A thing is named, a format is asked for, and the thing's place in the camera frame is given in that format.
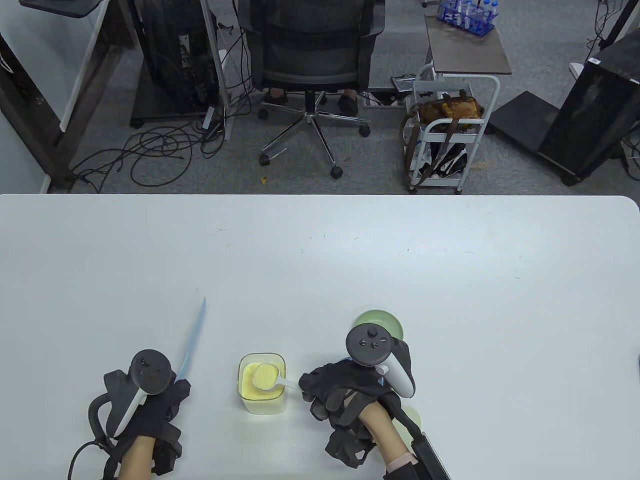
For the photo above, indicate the person's left hand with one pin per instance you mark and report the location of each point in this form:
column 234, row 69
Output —
column 160, row 410

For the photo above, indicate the black flat platform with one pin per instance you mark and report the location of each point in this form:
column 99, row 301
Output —
column 525, row 117

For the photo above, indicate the black white controller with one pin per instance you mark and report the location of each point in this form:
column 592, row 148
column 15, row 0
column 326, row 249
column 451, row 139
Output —
column 367, row 345
column 150, row 370

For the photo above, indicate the pale green container lid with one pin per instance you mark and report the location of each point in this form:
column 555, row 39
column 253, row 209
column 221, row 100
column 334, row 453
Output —
column 414, row 417

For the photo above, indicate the black office chair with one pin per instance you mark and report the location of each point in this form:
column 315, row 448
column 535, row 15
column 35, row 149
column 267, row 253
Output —
column 310, row 40

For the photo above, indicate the blue test tube rack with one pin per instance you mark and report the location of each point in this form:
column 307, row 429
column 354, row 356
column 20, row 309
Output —
column 467, row 20

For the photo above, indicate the green round dish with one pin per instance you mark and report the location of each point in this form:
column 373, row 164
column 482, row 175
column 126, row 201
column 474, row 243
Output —
column 385, row 320

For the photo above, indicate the person's left forearm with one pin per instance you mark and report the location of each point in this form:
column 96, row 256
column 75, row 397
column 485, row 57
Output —
column 135, row 457

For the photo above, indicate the light blue plastic knife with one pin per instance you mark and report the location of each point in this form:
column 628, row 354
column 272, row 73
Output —
column 195, row 335

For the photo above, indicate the clear chicken bouillon container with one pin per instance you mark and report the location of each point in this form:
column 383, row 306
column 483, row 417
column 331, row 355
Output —
column 250, row 395

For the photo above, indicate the white rolling cart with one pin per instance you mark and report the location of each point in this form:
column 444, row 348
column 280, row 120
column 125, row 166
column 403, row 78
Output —
column 445, row 183

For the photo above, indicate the brown leather bag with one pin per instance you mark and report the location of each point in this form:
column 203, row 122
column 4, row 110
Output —
column 452, row 107

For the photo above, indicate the black white left controller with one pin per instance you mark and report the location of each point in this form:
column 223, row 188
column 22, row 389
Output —
column 150, row 370

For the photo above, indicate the grey power strip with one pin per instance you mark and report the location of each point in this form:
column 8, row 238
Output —
column 209, row 119

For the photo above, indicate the black computer tower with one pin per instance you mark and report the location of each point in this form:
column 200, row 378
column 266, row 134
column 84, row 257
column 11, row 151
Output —
column 585, row 120
column 170, row 50

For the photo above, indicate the brown top side table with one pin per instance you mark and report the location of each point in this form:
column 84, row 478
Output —
column 465, row 50

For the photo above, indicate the person's right forearm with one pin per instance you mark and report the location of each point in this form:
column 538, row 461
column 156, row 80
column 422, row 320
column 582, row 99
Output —
column 385, row 435

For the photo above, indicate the dark wooden desk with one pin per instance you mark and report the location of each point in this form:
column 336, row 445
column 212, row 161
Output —
column 85, row 105

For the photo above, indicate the white metal desk leg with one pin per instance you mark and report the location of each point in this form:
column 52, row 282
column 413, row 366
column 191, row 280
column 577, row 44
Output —
column 214, row 60

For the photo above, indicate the white coffee spoon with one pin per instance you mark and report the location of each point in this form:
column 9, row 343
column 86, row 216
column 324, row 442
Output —
column 265, row 376

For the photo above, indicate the black white right controller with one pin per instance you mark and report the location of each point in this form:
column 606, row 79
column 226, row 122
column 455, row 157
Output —
column 367, row 345

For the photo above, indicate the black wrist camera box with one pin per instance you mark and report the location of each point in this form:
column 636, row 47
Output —
column 430, row 460

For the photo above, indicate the person's right hand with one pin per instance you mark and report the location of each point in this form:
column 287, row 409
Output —
column 340, row 385

